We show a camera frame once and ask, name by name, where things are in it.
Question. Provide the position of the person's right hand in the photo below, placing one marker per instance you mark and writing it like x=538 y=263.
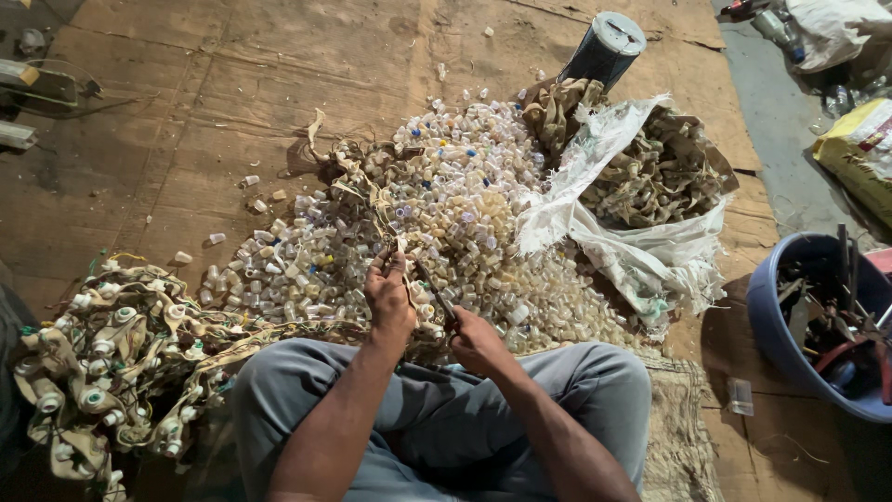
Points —
x=481 y=343

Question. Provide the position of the person's left hand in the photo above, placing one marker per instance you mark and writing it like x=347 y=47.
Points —
x=389 y=301

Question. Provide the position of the person's right fingers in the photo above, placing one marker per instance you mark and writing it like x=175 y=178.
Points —
x=460 y=334

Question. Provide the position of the person's left fingers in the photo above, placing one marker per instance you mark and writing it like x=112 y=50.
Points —
x=387 y=263

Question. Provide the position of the dark metal cutter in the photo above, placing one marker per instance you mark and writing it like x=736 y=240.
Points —
x=437 y=293

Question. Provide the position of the tan fabric strip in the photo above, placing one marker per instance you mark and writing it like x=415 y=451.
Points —
x=352 y=171

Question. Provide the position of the pile of clear plastic caps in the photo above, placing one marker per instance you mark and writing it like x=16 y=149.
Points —
x=446 y=209

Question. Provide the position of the grey trousers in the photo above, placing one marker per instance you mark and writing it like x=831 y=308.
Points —
x=432 y=418

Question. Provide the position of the loose clear plastic cap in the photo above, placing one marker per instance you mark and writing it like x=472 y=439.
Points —
x=217 y=238
x=258 y=206
x=182 y=257
x=249 y=180

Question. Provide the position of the brown cardboard sheet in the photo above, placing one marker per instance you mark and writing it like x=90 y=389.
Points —
x=230 y=104

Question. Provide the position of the white woven sack of strips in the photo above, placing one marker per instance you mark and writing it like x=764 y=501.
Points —
x=648 y=188

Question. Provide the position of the woven straw mat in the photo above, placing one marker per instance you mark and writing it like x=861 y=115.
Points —
x=679 y=432

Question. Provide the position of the tangle of strips with sockets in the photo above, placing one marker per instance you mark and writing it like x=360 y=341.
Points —
x=118 y=362

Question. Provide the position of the clear plastic piece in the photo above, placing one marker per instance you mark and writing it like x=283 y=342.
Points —
x=740 y=396

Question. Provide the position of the grey cylindrical container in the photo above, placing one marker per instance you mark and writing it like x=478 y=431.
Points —
x=605 y=50

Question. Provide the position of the blue basin of tools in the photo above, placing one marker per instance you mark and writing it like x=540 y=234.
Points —
x=826 y=328

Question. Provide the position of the metal lamp fixture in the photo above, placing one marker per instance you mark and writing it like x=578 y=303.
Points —
x=31 y=82

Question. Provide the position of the red plastic object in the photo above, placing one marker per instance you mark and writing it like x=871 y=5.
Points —
x=879 y=259

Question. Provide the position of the yellow printed sack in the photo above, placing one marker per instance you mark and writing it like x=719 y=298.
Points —
x=861 y=157

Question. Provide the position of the clear plastic bottle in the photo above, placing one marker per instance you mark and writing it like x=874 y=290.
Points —
x=779 y=31

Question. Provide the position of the heap of empty bottles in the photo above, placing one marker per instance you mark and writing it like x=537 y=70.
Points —
x=854 y=94

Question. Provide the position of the white plastic bag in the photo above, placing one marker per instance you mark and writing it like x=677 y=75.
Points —
x=833 y=28

